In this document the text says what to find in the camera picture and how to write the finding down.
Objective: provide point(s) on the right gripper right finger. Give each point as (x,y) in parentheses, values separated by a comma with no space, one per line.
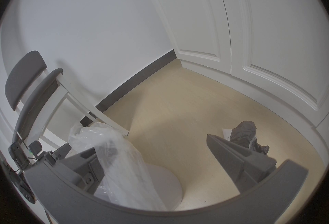
(236,163)

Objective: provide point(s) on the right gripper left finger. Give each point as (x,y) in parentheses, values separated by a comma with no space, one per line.
(79,169)

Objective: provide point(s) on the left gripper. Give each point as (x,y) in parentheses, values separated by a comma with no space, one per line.
(48,159)

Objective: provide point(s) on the black plastic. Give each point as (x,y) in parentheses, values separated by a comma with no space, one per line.
(244,133)

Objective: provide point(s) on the clear plastic bag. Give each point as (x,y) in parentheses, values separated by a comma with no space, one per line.
(123,161)

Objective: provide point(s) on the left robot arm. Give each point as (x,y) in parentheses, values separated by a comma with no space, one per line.
(18,156)

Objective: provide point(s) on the white trash bin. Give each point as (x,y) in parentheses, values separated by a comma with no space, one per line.
(167,184)

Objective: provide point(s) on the white chair grey cushions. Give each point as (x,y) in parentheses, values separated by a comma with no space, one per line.
(25,76)

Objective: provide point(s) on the white wardrobe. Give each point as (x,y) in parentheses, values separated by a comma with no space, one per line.
(257,25)

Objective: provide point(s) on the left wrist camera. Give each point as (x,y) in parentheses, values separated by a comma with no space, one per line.
(35,147)

